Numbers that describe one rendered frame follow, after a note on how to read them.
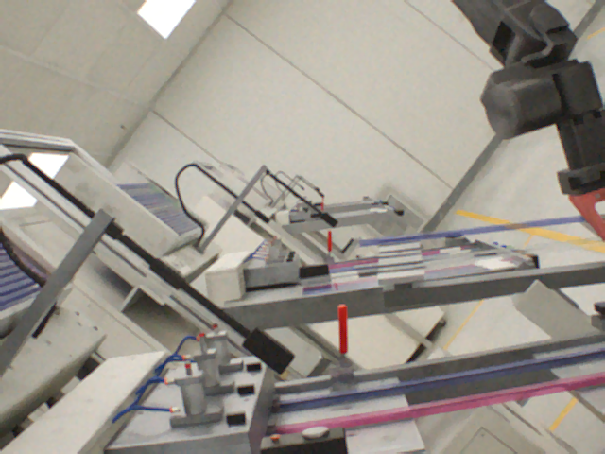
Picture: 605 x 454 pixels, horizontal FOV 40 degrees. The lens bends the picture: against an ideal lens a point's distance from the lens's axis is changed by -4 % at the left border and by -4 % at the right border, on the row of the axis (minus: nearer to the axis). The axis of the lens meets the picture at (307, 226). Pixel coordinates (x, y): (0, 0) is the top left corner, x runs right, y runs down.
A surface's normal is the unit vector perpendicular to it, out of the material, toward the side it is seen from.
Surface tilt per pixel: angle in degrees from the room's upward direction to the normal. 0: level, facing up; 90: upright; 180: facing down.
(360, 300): 90
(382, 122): 90
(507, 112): 58
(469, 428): 90
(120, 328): 90
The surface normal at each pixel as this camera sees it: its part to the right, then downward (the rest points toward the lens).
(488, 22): -0.82, 0.41
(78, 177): -0.01, 0.06
